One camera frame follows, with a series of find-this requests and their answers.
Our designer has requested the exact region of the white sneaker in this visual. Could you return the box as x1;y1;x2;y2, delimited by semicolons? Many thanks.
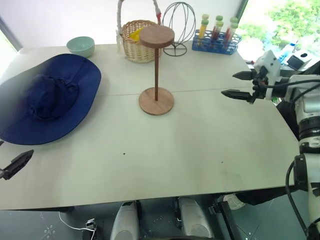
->
223;194;245;211

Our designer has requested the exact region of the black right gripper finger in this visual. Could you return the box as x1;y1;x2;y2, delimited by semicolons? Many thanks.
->
220;89;254;104
232;70;257;81

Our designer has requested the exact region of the yellow item in basket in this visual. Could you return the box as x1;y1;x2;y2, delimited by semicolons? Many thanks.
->
129;27;145;41

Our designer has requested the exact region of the small black floor device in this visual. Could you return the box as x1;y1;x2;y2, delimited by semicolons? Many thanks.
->
85;218;98;231

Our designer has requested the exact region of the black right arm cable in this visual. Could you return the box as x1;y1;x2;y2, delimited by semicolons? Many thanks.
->
285;154;311;237

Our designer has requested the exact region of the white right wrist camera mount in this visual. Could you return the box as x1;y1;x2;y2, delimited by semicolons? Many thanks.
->
253;49;283;101

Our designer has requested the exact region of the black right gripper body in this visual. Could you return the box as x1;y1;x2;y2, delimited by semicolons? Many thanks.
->
251;66;270;101

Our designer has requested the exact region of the white floor cable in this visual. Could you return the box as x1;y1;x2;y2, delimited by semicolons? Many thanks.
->
58;211;97;240

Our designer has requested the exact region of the silver right robot leg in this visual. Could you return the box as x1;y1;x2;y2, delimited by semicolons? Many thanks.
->
178;196;214;240

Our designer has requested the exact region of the black table frame leg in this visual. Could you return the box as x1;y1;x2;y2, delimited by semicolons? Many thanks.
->
208;199;239;240

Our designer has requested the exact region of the wicker basket with handle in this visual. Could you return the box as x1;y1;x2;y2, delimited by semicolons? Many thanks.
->
115;0;164;64

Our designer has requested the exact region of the black wire head form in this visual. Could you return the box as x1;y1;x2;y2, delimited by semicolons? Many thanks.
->
160;1;197;57

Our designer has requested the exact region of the grey box device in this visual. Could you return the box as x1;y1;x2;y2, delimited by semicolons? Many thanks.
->
285;49;314;71

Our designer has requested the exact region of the blue wide-brim hat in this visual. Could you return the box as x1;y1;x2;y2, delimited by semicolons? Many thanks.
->
0;53;102;146

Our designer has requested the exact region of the silver robot leg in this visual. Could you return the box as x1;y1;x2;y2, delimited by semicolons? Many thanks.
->
109;200;140;240
178;196;214;240

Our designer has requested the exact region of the blue test tube rack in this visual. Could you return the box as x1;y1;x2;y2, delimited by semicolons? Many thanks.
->
191;29;243;55

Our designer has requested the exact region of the green-capped tube, red liquid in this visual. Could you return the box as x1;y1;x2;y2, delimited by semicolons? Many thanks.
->
210;21;225;49
223;22;240;51
229;17;240;35
213;15;224;34

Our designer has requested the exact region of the silver left robot leg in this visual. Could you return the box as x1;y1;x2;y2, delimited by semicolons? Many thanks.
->
109;200;140;240

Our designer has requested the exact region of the mint green bowl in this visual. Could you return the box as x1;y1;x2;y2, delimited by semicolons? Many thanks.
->
66;36;96;58

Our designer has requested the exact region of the green-capped tube, yellow liquid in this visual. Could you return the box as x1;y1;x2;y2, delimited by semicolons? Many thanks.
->
197;20;210;47
201;14;211;35

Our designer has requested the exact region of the wooden hat stand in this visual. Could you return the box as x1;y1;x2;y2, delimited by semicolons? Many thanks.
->
138;24;175;117

